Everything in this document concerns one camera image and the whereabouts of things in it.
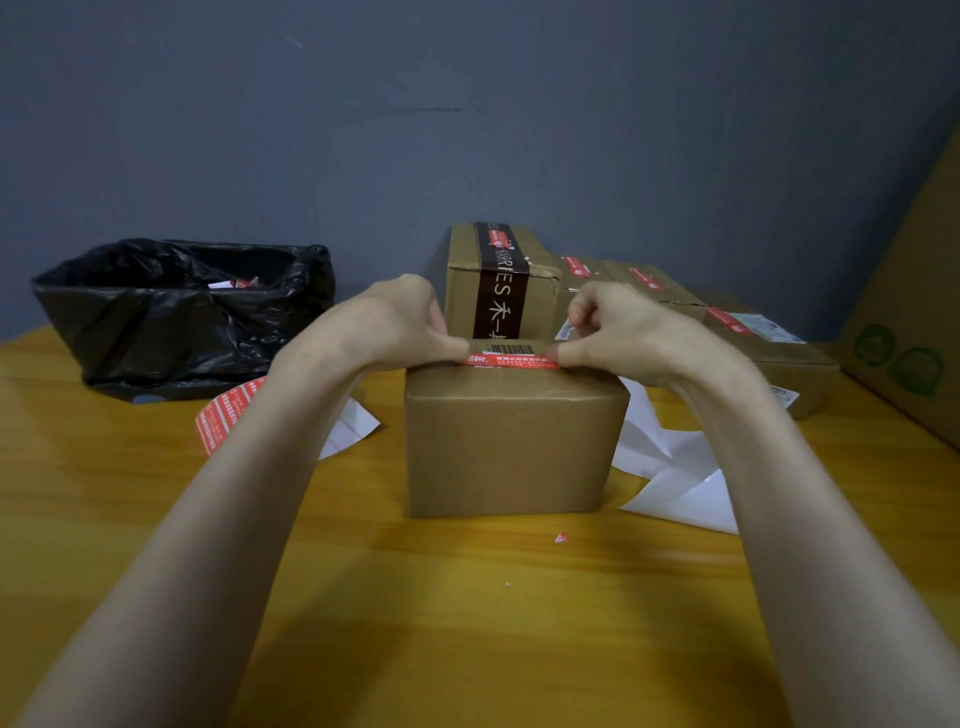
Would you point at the person's right hand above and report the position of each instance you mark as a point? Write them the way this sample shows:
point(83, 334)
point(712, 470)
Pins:
point(645, 337)

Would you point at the person's left hand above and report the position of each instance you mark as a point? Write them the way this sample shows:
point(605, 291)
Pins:
point(375, 330)

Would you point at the small brown cardboard box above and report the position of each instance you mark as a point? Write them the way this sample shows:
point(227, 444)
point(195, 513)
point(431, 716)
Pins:
point(510, 450)
point(675, 289)
point(589, 270)

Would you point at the white printed price label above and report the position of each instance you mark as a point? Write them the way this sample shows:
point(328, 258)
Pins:
point(562, 330)

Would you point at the box with black tape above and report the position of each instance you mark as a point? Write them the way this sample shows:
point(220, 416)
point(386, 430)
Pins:
point(459, 277)

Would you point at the white barcode label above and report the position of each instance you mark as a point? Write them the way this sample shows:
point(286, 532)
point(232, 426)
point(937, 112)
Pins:
point(772, 328)

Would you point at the white end label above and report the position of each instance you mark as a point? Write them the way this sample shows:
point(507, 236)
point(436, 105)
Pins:
point(784, 396)

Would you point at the long brown cardboard box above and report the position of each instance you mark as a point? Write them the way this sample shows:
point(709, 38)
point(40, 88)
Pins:
point(802, 371)

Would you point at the white backing paper strip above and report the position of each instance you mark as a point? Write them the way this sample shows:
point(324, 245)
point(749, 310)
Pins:
point(690, 495)

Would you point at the red sticker label strip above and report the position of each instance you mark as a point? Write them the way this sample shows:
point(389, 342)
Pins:
point(217, 412)

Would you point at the person's right forearm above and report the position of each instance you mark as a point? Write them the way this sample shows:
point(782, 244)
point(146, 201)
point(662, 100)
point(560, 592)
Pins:
point(832, 570)

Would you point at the person's left forearm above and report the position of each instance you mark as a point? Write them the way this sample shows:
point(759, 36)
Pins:
point(172, 570)

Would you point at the black plastic trash bag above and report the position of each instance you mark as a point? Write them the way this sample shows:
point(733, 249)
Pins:
point(165, 337)

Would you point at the large green printed carton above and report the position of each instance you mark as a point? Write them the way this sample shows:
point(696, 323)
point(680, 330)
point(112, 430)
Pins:
point(915, 300)

